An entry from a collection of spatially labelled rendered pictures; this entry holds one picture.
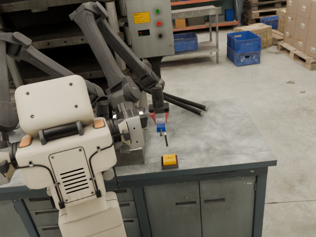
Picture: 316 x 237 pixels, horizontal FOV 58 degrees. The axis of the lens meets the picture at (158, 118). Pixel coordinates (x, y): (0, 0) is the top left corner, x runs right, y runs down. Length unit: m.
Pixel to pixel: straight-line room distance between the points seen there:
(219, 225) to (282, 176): 1.01
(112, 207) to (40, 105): 0.45
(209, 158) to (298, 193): 1.20
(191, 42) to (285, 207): 3.47
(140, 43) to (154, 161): 0.94
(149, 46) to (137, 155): 0.92
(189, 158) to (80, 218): 0.60
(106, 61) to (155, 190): 0.75
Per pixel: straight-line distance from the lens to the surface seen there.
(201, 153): 1.45
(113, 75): 1.05
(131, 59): 1.28
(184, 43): 5.10
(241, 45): 4.89
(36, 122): 0.88
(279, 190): 2.48
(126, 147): 1.42
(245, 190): 1.60
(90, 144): 0.87
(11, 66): 2.21
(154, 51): 2.07
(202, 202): 1.60
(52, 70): 1.30
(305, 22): 5.10
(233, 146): 1.50
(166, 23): 2.03
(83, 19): 1.14
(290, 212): 2.33
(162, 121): 1.44
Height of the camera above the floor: 1.66
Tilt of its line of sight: 29 degrees down
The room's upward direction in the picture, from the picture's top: 7 degrees counter-clockwise
